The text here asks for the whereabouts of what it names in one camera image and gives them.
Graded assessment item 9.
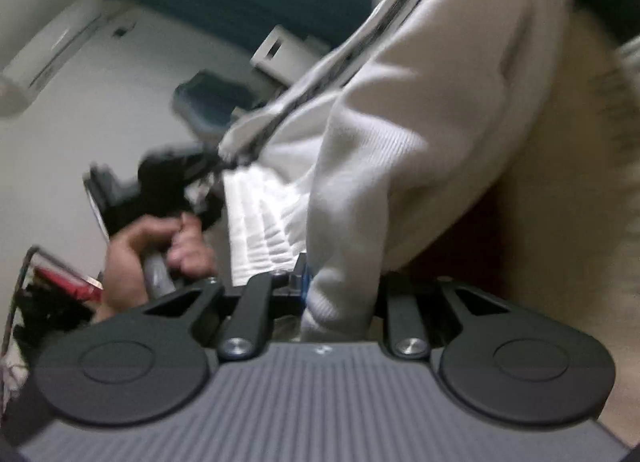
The white and black chair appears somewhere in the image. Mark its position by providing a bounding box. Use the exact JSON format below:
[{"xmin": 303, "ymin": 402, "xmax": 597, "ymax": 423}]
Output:
[{"xmin": 250, "ymin": 25, "xmax": 331, "ymax": 88}]

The white sweatshirt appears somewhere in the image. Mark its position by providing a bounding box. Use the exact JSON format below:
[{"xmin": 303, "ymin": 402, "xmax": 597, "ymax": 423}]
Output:
[{"xmin": 219, "ymin": 0, "xmax": 570, "ymax": 341}]

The person left hand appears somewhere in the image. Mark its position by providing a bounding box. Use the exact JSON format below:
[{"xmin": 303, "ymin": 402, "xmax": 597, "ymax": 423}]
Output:
[{"xmin": 92, "ymin": 213, "xmax": 217, "ymax": 323}]

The white wall air conditioner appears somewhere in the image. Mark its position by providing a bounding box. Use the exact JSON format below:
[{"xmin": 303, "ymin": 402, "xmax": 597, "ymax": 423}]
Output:
[{"xmin": 1, "ymin": 0, "xmax": 104, "ymax": 118}]

